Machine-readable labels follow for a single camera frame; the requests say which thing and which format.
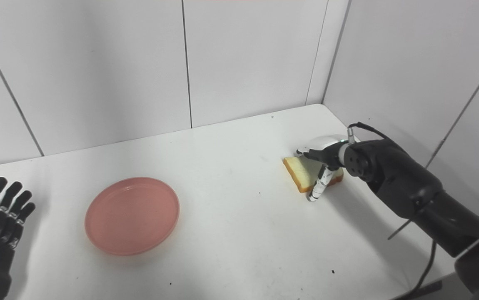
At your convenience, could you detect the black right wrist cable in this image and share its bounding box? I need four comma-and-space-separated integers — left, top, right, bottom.
347, 122, 438, 300

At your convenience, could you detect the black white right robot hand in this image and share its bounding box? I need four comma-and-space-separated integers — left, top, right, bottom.
296, 135, 350, 203

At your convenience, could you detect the slice of white bread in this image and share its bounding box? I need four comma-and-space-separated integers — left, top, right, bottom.
283, 155, 344, 193

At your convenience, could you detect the pink round plate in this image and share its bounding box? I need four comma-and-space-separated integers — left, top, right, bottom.
85, 177, 180, 256

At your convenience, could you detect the thin black cable tie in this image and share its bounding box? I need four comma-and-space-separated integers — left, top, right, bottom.
388, 220, 412, 240

